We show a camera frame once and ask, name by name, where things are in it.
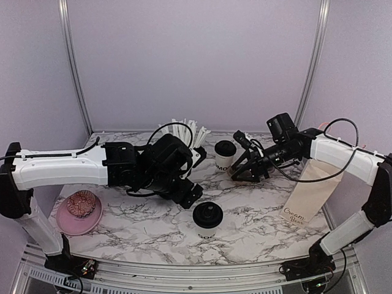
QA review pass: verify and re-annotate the white paper coffee cup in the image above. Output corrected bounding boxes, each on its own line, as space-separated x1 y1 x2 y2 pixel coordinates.
215 153 234 172

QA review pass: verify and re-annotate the black cup lid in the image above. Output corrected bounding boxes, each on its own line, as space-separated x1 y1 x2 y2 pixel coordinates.
192 202 224 229
214 140 236 157

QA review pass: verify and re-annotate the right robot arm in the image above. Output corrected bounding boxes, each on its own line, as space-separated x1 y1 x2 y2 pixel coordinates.
230 113 391 274

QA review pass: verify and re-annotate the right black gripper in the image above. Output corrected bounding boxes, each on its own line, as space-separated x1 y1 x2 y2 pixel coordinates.
231 140 298 183

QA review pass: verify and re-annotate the bundle of white wrapped straws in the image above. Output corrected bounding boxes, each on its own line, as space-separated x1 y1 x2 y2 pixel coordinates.
158 119 211 149

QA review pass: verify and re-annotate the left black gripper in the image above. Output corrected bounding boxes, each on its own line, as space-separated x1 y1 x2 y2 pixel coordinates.
142 170 205 209

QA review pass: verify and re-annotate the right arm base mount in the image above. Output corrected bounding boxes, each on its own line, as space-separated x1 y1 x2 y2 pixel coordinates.
279 238 336 281

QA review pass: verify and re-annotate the front aluminium rail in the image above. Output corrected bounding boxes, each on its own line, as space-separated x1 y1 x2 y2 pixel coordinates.
10 243 368 293

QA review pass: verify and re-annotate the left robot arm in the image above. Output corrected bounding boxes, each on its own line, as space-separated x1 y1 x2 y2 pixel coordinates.
1 134 206 273

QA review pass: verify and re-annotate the right aluminium frame post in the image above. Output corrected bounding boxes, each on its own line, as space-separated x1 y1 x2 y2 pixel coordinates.
294 0 331 127

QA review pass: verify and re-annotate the aluminium frame post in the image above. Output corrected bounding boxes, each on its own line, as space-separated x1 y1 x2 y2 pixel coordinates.
294 0 331 127
58 0 93 135

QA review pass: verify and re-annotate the red patterned bowl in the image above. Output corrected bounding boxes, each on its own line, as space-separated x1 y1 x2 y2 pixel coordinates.
66 190 96 218

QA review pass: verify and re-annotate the left aluminium frame post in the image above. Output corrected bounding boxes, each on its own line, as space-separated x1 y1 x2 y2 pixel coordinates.
58 0 93 135

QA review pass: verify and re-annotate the pink plate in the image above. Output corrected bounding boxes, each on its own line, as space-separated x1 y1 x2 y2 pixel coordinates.
56 197 103 236

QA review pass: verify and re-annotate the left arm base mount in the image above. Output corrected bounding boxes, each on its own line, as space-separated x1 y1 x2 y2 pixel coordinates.
44 233 98 280

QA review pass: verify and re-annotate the brown cardboard cup carrier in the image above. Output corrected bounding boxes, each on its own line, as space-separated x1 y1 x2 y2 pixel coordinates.
228 170 274 183

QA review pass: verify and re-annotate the kraft paper bag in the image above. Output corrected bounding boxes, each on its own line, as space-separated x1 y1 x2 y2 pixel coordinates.
279 159 343 228

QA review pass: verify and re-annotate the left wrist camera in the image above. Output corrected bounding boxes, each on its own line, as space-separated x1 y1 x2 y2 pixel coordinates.
179 146 207 179

